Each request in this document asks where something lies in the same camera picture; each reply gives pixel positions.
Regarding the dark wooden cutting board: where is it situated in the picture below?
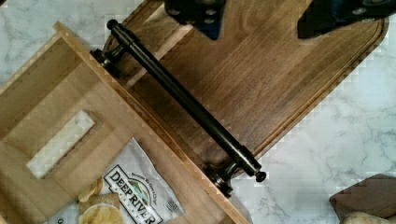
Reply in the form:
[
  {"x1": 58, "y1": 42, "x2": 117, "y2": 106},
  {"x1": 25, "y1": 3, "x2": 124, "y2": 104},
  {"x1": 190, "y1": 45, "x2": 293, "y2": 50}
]
[{"x1": 123, "y1": 0, "x2": 389, "y2": 157}]

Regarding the dark wooden block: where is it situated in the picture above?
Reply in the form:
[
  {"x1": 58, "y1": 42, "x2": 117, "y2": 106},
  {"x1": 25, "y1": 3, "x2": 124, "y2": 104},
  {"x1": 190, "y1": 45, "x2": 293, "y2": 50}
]
[{"x1": 329, "y1": 174, "x2": 396, "y2": 219}]

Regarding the Deep River chips bag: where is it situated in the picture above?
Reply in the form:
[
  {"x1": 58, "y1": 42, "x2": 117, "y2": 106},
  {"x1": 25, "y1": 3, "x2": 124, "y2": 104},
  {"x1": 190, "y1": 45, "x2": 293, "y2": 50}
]
[{"x1": 45, "y1": 139, "x2": 184, "y2": 224}]

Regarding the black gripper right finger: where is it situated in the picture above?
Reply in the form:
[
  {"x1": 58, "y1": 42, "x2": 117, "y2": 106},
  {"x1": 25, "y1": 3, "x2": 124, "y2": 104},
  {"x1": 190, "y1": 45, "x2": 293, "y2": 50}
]
[{"x1": 297, "y1": 0, "x2": 396, "y2": 39}]

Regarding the black drawer handle bar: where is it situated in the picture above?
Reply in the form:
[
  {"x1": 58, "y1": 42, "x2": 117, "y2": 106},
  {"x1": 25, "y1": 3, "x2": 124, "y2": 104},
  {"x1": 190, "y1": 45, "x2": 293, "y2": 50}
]
[{"x1": 91, "y1": 20, "x2": 267, "y2": 198}]

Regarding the light wooden drawer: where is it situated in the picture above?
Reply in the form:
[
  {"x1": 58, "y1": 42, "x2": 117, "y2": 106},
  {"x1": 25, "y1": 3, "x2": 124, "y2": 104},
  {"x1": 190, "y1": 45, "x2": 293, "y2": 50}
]
[{"x1": 1, "y1": 22, "x2": 250, "y2": 224}]

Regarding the beige rounded object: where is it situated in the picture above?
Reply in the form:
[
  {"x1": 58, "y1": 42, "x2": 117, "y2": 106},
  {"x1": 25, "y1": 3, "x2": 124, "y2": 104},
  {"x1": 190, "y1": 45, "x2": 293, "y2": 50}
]
[{"x1": 339, "y1": 212, "x2": 396, "y2": 224}]

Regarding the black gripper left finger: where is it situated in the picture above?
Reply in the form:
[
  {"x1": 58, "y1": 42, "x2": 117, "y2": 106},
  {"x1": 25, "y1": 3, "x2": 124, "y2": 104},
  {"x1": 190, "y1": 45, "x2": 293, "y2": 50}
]
[{"x1": 164, "y1": 0, "x2": 226, "y2": 40}]

